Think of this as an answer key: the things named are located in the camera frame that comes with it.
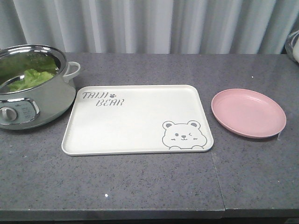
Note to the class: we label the pale green electric cooking pot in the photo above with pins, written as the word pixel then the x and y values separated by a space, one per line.
pixel 41 104

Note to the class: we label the white pleated curtain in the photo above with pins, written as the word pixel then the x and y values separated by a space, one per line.
pixel 150 26

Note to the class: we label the cream bear serving tray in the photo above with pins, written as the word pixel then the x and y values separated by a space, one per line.
pixel 137 119

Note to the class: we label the pink round plate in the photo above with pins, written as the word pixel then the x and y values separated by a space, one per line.
pixel 248 113

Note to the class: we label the green lettuce leaf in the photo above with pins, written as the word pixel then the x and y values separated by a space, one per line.
pixel 24 71

